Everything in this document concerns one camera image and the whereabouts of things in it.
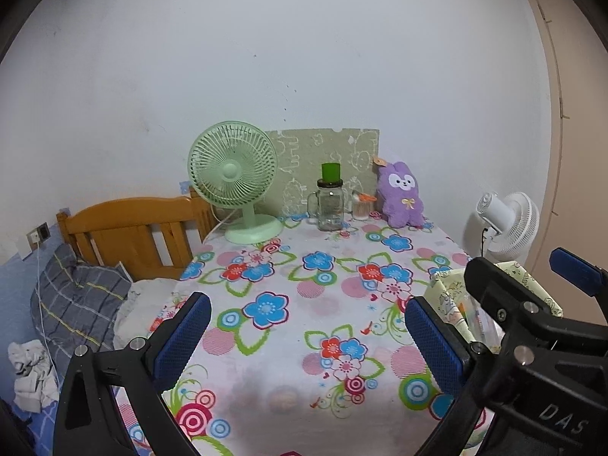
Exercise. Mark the wall socket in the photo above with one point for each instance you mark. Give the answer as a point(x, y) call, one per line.
point(38, 235)

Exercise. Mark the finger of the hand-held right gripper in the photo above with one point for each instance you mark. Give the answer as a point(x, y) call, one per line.
point(498, 289)
point(577, 268)

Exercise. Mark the blue checked bed sheet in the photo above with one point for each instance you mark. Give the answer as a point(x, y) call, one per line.
point(40, 430)

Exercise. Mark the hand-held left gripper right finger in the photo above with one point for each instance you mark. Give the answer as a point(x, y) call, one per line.
point(432, 346)

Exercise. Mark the white standing fan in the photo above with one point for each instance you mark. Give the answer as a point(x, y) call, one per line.
point(515, 228)

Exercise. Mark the green patterned board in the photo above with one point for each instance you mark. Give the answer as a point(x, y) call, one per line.
point(304, 152)

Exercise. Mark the green desk fan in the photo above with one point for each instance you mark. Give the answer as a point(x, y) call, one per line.
point(232, 171)

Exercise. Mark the glass jar mug green lid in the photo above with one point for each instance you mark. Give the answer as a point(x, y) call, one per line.
point(332, 209)

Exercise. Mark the grey plaid pillow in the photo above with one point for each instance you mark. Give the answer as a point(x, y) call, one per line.
point(80, 294)

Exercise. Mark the clear plastic bag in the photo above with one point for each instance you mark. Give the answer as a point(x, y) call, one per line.
point(479, 323)

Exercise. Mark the crumpled white cloth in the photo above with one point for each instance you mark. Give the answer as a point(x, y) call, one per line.
point(33, 370)

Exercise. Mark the wooden bed headboard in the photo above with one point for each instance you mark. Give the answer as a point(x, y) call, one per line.
point(118, 218)

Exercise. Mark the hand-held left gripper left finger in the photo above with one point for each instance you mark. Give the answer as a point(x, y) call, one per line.
point(183, 337)

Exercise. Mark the purple plush bunny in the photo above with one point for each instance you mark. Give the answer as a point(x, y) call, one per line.
point(403, 204)

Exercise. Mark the beige door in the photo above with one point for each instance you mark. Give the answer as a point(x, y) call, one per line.
point(584, 152)

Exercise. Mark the yellow cartoon print box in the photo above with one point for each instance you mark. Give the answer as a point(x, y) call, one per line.
point(449, 289)

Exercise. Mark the floral tablecloth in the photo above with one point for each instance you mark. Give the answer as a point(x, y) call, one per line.
point(308, 304)

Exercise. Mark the white bed quilt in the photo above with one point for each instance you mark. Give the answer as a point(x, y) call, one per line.
point(142, 294)

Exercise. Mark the small cup with orange item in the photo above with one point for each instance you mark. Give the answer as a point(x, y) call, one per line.
point(361, 209)

